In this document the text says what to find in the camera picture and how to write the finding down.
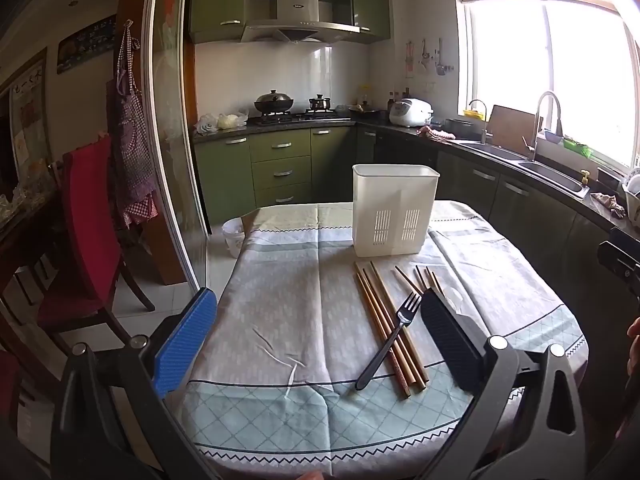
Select glass sliding door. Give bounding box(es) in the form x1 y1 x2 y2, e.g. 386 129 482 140
141 0 207 292

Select wooden chopstick five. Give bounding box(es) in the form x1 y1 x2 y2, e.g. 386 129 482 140
414 266 428 292

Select white rice cooker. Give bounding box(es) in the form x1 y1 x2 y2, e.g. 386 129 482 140
390 98 434 128

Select black wok with lid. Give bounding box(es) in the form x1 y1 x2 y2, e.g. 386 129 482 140
254 89 294 115

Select black plastic fork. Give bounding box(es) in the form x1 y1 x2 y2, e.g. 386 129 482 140
355 294 421 391

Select steel range hood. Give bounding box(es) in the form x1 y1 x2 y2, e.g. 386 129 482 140
241 0 361 44

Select wooden chopstick four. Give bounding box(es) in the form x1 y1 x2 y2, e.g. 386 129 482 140
394 266 423 296

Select white trash bin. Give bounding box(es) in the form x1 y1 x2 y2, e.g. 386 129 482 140
221 218 245 259

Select gas stove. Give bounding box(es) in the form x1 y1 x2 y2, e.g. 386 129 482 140
247 110 350 126

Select wooden chopstick one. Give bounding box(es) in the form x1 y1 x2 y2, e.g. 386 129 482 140
355 266 411 398

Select red chair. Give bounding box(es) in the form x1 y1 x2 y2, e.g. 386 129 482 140
37 136 155 354

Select person's right hand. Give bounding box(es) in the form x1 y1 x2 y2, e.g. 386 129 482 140
627 318 640 376

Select small chrome tap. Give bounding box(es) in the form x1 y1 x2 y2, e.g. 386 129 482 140
465 99 488 144

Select red dish cloth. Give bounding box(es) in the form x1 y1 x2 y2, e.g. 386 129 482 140
418 126 456 141

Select wooden chopstick six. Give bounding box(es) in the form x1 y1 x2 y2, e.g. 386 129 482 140
424 267 437 289

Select wooden chopstick two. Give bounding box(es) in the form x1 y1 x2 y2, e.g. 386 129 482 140
359 263 428 393

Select patterned tablecloth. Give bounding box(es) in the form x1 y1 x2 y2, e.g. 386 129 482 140
174 200 589 479

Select steel sink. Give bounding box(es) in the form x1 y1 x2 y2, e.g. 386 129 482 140
456 141 589 198

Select green lower cabinets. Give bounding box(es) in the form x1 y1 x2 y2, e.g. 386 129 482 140
194 125 376 226

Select white plastic utensil holder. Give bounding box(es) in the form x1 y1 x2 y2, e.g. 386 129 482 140
352 164 439 258

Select wooden chopstick three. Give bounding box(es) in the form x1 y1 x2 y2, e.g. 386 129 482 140
368 260 432 385

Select wooden chopstick seven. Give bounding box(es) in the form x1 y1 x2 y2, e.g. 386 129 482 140
428 270 444 296

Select hanging checkered apron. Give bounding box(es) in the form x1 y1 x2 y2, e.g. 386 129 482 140
114 20 158 228

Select wooden cutting board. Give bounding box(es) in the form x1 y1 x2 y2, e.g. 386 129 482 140
487 105 538 159

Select chrome kitchen faucet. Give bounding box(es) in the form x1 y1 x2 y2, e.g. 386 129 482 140
522 90 564 160

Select small black pot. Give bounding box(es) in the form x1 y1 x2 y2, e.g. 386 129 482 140
308 93 332 113

